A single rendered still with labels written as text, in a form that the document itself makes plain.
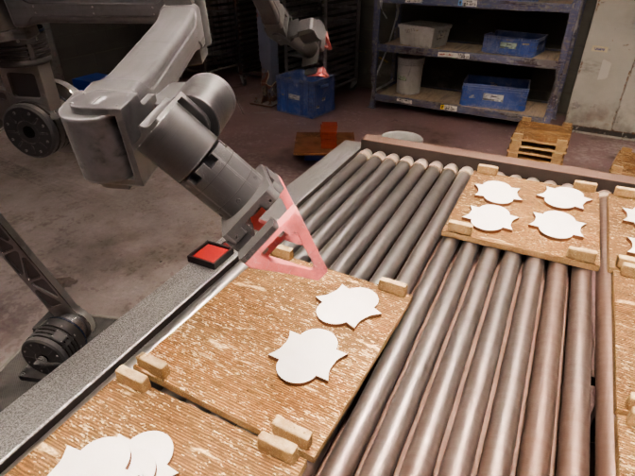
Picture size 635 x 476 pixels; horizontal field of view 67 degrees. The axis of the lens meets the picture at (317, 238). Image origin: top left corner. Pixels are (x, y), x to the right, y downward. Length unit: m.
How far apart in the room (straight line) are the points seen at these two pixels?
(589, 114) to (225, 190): 4.87
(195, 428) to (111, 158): 0.44
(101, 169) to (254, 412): 0.45
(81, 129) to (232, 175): 0.14
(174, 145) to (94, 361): 0.58
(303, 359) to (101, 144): 0.50
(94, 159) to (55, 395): 0.52
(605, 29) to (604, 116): 0.74
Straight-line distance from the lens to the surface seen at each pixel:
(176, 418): 0.80
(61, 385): 0.94
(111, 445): 0.75
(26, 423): 0.91
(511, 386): 0.89
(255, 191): 0.46
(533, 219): 1.36
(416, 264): 1.12
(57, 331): 1.89
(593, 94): 5.16
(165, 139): 0.45
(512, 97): 5.18
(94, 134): 0.48
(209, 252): 1.15
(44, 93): 1.41
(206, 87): 0.51
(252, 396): 0.80
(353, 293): 0.97
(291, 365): 0.83
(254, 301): 0.97
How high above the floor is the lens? 1.54
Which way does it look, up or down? 32 degrees down
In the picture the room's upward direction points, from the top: straight up
